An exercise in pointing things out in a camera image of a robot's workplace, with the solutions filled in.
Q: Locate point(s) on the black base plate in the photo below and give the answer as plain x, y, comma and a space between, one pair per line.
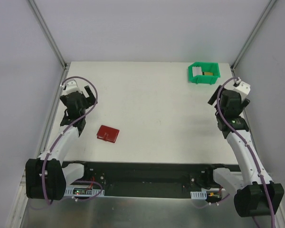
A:
150, 180

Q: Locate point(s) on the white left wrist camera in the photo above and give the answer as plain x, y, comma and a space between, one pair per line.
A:
71, 86

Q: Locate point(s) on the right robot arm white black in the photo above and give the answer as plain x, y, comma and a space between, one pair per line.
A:
256, 194

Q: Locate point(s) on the green plastic bin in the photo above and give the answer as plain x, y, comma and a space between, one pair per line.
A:
206, 67

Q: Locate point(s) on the aluminium frame post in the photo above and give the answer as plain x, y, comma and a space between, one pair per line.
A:
47, 33
253, 33

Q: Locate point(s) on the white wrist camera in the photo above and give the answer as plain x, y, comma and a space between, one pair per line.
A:
242, 88
71, 86

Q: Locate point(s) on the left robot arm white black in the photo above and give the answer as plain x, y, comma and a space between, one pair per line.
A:
46, 178

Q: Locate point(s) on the red leather card holder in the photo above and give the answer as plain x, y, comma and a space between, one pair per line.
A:
107, 134

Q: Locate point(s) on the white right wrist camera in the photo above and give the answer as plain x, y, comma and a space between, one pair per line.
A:
242, 88

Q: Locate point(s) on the right white cable duct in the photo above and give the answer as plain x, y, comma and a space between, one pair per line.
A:
198, 195

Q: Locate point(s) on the left white cable duct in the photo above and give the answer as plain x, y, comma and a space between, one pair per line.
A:
83, 192

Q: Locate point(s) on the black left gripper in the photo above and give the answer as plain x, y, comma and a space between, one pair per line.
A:
84, 101

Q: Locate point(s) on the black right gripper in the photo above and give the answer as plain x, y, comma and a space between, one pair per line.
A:
216, 95

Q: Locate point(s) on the right aluminium frame post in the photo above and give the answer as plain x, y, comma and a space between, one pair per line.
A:
253, 33

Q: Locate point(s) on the white cable duct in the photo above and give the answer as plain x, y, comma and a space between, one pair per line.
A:
83, 192
198, 195

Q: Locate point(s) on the left aluminium frame post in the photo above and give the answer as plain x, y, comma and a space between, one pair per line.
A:
47, 33

